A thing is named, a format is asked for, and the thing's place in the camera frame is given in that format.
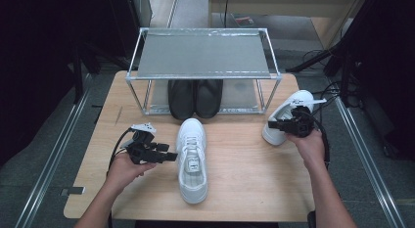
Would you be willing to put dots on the white sneaker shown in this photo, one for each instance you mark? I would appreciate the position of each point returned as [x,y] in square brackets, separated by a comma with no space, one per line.
[192,175]
[277,136]

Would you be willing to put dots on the black tripod stand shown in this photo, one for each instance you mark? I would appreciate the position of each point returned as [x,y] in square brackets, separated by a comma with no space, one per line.
[313,60]

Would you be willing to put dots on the person's right hand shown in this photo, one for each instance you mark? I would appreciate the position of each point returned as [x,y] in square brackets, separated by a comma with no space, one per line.
[311,148]

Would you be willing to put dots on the metal shoe rack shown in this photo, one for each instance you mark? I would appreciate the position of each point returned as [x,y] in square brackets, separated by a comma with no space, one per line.
[202,55]

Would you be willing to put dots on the black metal stand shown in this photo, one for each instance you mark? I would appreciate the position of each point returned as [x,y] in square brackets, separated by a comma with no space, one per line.
[77,78]

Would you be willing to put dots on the red and black item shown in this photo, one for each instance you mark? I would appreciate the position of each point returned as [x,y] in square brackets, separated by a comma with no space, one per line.
[244,21]

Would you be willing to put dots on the black slipper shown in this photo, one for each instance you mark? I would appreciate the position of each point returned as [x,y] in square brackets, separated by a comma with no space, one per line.
[208,99]
[181,100]

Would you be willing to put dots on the metal floor rail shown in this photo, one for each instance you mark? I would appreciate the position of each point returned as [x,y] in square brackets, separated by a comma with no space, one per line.
[365,156]
[52,159]

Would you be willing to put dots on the person's left hand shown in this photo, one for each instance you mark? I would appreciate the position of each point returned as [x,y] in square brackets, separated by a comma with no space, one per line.
[125,174]

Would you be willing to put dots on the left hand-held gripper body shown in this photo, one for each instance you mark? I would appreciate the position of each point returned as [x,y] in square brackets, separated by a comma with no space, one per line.
[143,153]

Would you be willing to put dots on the light wooden cabinet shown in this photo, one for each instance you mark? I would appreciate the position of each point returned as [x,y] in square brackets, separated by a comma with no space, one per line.
[287,4]

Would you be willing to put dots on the black curtain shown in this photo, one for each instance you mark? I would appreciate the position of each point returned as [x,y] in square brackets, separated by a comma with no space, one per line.
[36,58]
[388,58]

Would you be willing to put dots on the grey tape tab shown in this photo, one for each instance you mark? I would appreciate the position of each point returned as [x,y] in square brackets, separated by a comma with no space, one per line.
[72,191]

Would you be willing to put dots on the black chair armrest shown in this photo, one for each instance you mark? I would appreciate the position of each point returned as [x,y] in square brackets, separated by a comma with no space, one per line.
[311,219]

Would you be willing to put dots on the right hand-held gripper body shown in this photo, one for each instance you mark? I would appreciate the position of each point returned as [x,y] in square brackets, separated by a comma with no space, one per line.
[301,125]

